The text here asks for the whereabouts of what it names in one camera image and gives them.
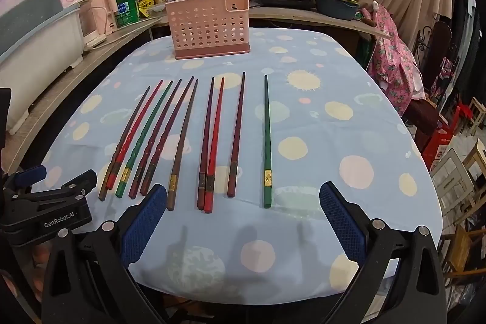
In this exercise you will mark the dark red straight chopstick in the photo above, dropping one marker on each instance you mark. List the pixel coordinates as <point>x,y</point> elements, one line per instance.
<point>238,130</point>

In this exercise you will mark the pink floral garment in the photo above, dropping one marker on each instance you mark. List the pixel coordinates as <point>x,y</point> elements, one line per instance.
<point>391,54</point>

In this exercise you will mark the yellow package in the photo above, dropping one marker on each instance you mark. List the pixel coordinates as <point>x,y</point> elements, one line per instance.
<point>145,6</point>

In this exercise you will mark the dark maroon chopstick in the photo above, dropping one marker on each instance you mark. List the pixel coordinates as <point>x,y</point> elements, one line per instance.
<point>207,141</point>

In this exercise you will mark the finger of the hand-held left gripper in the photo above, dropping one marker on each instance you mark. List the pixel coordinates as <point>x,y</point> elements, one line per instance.
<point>32,174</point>
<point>76,181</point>

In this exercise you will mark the black induction cooktop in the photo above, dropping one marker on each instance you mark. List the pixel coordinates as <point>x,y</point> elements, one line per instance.
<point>273,3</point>

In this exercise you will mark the white tub with grey lid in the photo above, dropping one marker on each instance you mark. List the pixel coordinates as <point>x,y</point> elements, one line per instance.
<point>45,50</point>

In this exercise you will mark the blue plastic basin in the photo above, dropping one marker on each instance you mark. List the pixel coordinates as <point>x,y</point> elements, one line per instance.
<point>336,9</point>

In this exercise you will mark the pink kitchen appliance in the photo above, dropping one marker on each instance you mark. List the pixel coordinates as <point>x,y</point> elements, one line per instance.
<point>95,16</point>

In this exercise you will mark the light blue dotted tablecloth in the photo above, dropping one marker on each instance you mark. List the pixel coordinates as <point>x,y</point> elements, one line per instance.
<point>322,141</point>

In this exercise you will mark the brown chopstick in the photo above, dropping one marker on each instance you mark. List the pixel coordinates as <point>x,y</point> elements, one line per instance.
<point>184,141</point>
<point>126,141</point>

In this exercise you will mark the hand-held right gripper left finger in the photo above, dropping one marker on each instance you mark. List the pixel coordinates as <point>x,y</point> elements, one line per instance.
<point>140,229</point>

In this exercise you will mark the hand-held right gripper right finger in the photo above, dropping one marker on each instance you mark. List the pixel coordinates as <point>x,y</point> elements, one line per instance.
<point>341,221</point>

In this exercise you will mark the pink perforated plastic basket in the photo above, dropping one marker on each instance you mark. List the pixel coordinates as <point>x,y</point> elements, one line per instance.
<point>209,24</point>

